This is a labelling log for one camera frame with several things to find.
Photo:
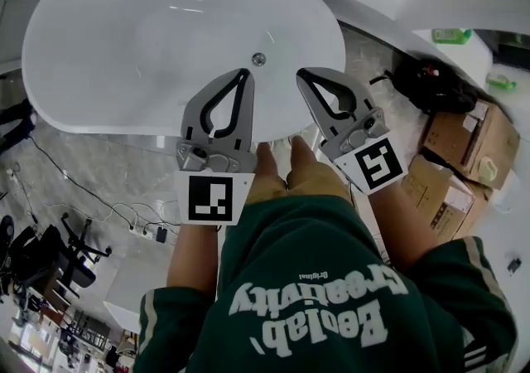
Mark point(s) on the person's khaki shorts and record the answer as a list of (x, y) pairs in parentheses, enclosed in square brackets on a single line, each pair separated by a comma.
[(319, 182)]

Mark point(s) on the white ceramic fixture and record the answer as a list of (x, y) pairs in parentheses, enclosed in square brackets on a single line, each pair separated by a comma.
[(122, 315)]

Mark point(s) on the person's right leg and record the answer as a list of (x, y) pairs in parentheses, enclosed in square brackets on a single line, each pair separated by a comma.
[(302, 156)]

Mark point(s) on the white power strip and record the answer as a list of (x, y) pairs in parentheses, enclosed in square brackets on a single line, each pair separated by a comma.
[(138, 230)]

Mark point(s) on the cardboard box with printed label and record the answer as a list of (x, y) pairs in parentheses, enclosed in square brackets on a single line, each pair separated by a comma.
[(443, 201)]

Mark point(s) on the person's right forearm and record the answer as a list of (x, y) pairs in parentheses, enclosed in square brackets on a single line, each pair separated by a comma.
[(401, 226)]

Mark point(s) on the white oval bathtub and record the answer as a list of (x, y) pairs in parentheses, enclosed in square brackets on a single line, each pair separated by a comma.
[(145, 40)]

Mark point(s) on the person's green sweatshirt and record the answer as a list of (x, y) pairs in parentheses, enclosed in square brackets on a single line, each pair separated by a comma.
[(314, 288)]

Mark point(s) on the green plastic bottle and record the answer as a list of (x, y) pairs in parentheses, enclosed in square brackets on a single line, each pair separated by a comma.
[(501, 81), (451, 35)]

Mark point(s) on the person's left leg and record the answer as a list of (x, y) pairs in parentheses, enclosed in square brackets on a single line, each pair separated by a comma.
[(269, 164)]

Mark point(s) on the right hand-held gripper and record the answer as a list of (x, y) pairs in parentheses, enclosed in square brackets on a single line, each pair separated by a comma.
[(377, 166)]

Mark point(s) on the metal sink drain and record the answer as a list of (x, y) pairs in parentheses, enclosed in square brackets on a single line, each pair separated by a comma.
[(258, 59)]

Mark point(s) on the cardboard box with white gadget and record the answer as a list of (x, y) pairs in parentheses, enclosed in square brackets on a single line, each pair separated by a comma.
[(463, 135)]

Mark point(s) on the black backpack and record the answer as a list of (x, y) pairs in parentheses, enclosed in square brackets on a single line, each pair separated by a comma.
[(435, 85)]

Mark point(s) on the black office chair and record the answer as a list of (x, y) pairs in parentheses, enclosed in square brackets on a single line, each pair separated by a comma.
[(54, 255)]

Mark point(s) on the person's leg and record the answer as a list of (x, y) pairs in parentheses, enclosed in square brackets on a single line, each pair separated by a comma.
[(302, 156), (269, 164)]

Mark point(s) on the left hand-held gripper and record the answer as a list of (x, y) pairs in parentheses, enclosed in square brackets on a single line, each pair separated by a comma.
[(211, 197)]

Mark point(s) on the black power adapter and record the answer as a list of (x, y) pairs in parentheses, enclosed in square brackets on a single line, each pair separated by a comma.
[(161, 235)]

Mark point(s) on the person's left forearm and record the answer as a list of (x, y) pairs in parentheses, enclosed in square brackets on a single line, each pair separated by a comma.
[(192, 255)]

